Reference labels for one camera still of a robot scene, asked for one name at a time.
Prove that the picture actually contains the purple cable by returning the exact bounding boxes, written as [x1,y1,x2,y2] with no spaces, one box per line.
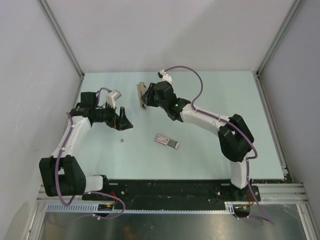
[164,65,275,224]
[54,87,127,221]

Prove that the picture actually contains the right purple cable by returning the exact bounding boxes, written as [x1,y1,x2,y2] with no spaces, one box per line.
[164,65,275,224]

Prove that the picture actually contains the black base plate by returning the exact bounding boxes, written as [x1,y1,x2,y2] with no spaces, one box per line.
[82,179,261,212]

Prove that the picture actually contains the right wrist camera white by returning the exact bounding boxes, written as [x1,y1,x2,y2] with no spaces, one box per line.
[157,69,172,84]

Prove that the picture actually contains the grey slotted cable duct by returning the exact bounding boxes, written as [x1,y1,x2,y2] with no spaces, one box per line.
[44,201,236,215]

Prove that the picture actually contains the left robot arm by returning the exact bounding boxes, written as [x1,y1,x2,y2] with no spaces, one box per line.
[39,89,133,200]

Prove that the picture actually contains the red staple box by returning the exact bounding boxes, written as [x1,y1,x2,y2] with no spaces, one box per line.
[154,134,180,150]

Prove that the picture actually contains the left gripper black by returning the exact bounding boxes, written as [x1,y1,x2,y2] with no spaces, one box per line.
[94,101,133,131]

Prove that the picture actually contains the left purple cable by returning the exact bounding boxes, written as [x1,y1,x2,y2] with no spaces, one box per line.
[54,87,127,221]

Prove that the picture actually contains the aluminium frame rail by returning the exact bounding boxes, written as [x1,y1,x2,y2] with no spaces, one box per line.
[36,183,309,204]

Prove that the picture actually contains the beige black stapler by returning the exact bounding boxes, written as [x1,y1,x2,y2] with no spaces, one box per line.
[137,81,148,111]

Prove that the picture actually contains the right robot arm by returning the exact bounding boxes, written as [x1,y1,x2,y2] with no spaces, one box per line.
[137,81,254,201]

